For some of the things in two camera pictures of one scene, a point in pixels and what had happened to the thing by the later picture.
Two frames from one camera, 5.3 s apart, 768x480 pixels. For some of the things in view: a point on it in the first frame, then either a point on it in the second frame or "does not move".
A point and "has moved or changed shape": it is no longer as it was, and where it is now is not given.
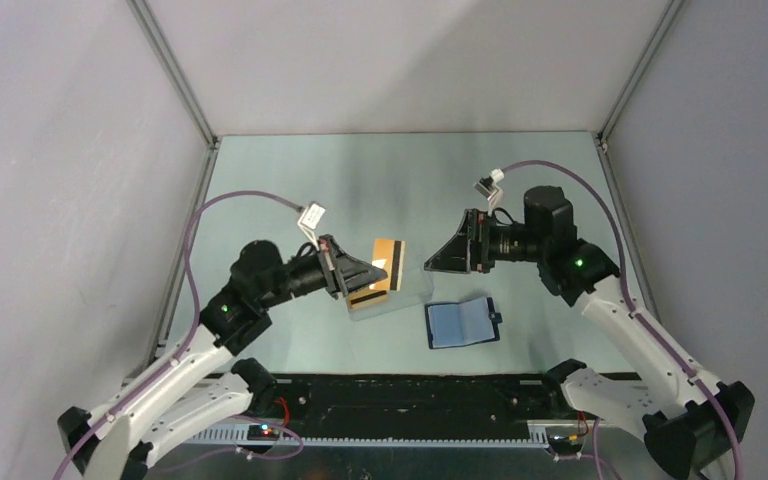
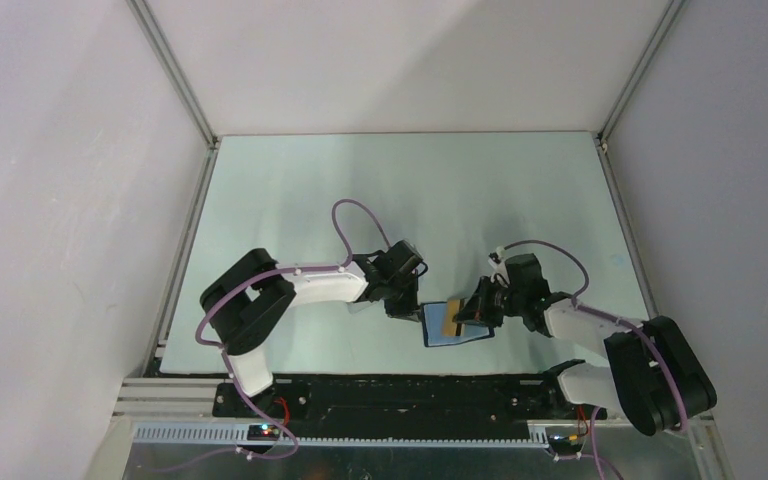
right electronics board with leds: x=568 y=444 does not move
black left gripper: x=344 y=272 -> x=409 y=308
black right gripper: x=469 y=249 -> x=476 y=309
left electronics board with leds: x=261 y=432 does not move
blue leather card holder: x=465 y=322 does not move
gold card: x=389 y=255 has moved or changed shape
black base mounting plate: x=415 y=407 does not move
